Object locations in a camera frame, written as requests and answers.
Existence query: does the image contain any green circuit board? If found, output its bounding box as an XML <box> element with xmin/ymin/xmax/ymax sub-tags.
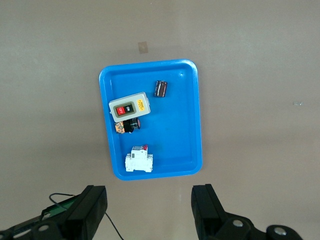
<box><xmin>40</xmin><ymin>195</ymin><xmax>76</xmax><ymax>219</ymax></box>

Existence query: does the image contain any black push button orange cap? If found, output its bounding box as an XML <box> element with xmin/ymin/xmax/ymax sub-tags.
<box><xmin>114</xmin><ymin>117</ymin><xmax>142</xmax><ymax>135</ymax></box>

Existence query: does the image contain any brown tape patch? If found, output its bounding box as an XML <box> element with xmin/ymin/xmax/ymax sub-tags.
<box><xmin>137</xmin><ymin>41</ymin><xmax>149</xmax><ymax>55</ymax></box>

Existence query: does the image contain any thin black left gripper wire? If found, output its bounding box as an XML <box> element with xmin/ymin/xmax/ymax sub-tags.
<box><xmin>48</xmin><ymin>192</ymin><xmax>125</xmax><ymax>240</ymax></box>

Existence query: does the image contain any white circuit breaker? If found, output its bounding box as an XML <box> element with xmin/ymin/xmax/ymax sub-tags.
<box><xmin>124</xmin><ymin>143</ymin><xmax>154</xmax><ymax>174</ymax></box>

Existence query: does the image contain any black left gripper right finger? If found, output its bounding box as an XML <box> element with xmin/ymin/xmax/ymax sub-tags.
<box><xmin>190</xmin><ymin>183</ymin><xmax>304</xmax><ymax>240</ymax></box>

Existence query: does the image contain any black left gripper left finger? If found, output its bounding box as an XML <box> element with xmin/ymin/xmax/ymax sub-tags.
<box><xmin>0</xmin><ymin>184</ymin><xmax>109</xmax><ymax>240</ymax></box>

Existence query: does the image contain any brown cylindrical capacitor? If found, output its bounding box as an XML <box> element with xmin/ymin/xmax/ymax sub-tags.
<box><xmin>153</xmin><ymin>79</ymin><xmax>169</xmax><ymax>99</ymax></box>

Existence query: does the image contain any blue plastic tray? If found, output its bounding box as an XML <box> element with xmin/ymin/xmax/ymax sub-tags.
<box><xmin>98</xmin><ymin>58</ymin><xmax>204</xmax><ymax>182</ymax></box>

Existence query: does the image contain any grey on-off switch box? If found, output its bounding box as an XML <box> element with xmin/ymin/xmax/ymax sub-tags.
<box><xmin>108</xmin><ymin>91</ymin><xmax>152</xmax><ymax>124</ymax></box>

